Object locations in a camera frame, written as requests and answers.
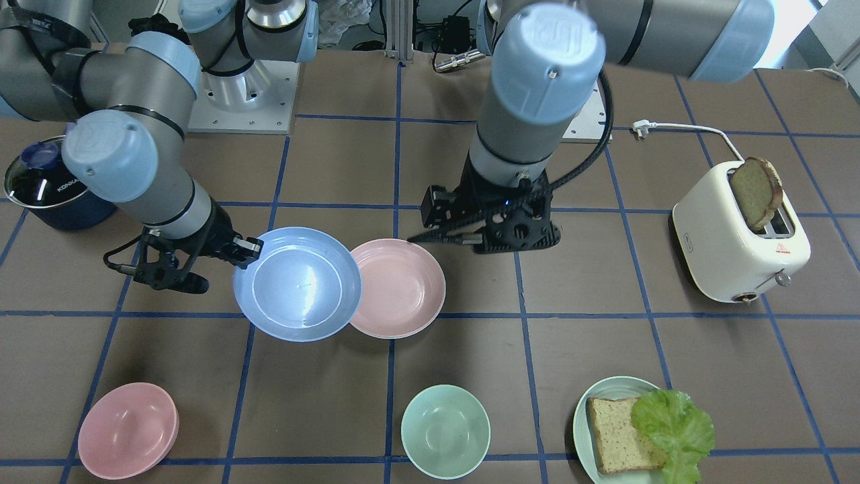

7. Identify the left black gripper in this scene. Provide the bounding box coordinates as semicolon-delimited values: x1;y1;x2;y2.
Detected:
420;160;561;255

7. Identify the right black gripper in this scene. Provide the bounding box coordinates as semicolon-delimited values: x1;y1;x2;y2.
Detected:
104;199;264;294

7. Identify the blue plate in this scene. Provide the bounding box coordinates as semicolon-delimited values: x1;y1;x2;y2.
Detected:
232;227;363;343

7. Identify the pink plate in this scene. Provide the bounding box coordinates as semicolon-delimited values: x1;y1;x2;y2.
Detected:
350;239;447;339

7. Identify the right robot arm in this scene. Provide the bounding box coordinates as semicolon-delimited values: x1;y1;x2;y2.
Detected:
2;1;319;294

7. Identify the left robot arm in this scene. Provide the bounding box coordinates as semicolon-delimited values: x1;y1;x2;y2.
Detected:
411;1;776;254

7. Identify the dark blue pot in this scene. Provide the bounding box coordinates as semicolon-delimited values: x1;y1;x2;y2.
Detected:
10;185;117;232

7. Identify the green plate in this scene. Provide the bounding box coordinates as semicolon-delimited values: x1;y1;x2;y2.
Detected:
572;376;664;483

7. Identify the pink bowl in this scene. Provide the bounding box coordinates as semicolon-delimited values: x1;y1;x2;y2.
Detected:
77;382;180;480

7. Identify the green bowl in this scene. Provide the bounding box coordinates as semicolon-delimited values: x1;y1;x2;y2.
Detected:
400;384;492;480

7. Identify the glass pot lid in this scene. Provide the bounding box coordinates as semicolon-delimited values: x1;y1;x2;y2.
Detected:
3;135;88;209

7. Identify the white toaster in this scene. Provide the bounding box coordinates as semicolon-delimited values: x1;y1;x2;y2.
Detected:
670;161;811;303

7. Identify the bread slice on plate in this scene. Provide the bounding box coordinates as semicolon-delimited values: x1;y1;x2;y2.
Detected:
587;397;669;475

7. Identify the bread slice in toaster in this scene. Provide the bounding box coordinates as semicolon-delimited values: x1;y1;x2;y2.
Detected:
728;157;784;233

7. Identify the lettuce leaf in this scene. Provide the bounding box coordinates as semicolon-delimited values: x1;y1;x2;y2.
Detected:
632;389;716;483

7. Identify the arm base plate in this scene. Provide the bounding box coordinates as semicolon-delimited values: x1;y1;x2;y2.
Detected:
188;60;300;135
562;83;606;144

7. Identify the white power plug cable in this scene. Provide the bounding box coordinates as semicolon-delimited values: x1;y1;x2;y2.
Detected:
632;119;746;162

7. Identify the aluminium frame post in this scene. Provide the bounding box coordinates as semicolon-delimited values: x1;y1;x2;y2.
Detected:
380;0;415;67

